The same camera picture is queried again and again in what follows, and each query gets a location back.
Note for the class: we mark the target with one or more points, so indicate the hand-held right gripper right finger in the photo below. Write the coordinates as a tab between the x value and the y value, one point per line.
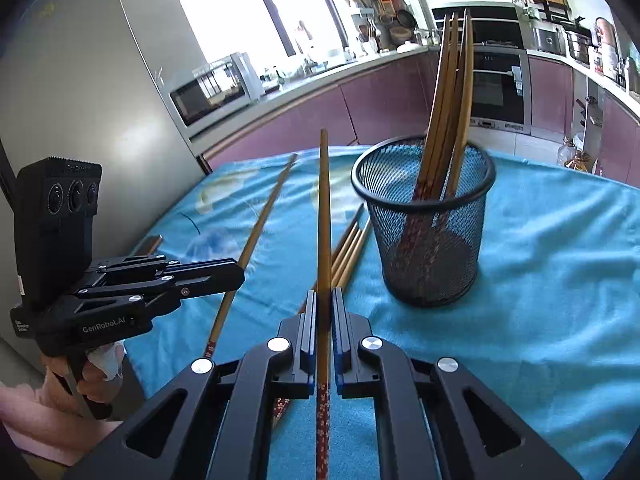
340	340

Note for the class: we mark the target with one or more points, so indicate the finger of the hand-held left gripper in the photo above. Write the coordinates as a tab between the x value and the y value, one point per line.
135	263
215	277

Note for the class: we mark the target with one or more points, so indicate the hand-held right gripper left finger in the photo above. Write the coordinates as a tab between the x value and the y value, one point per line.
307	330

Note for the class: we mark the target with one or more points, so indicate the wooden chopstick red floral end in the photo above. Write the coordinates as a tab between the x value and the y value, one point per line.
345	252
150	245
356	242
350	223
324	210
265	210

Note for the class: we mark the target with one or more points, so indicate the black mesh holder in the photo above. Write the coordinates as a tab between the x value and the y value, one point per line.
435	270

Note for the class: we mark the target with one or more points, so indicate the bundle of wooden chopsticks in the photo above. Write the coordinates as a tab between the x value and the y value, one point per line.
450	110

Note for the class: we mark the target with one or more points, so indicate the person's left forearm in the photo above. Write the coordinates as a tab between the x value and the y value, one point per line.
45	430

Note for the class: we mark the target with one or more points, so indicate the person's left hand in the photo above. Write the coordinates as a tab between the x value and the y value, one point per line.
97	385

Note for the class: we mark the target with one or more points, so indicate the grey refrigerator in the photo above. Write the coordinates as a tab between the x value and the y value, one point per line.
100	85

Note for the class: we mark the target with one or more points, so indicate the white microwave oven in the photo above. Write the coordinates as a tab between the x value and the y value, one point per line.
210	95

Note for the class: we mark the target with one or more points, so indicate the blue floral tablecloth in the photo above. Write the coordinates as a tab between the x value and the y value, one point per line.
525	285

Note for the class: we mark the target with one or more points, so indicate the pink base cabinet run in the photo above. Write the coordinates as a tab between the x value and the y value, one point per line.
325	115
550	90

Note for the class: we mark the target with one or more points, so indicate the kitchen window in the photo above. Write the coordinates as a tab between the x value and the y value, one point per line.
225	5

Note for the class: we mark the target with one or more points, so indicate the clear plastic bottle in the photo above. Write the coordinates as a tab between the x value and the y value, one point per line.
565	152

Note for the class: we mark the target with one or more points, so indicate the black built-in oven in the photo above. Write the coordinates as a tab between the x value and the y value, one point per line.
500	90

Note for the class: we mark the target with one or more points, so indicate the white kitchen countertop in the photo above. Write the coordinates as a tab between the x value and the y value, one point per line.
407	50

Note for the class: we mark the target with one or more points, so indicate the amber cooking oil bottle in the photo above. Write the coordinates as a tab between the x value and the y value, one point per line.
579	161

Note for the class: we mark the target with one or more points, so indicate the brown round basket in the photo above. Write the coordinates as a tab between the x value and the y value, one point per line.
399	35

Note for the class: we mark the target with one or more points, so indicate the dark frying pan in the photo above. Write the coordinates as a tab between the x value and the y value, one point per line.
407	20

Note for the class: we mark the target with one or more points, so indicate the white knife holder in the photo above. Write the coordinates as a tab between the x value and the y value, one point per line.
589	110

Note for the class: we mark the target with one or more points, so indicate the black range hood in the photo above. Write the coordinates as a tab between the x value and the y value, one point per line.
495	22

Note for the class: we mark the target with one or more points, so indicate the silver rice cooker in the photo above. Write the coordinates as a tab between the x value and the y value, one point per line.
547	37

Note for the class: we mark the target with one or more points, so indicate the steel stock pot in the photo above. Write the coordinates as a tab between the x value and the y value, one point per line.
578	45

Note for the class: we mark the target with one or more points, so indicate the white jar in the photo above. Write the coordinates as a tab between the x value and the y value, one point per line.
609	62

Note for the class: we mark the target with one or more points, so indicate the steel flask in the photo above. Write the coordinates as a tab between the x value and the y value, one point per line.
633	75

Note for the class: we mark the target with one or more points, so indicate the pink kettle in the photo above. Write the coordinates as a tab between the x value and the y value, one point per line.
605	32

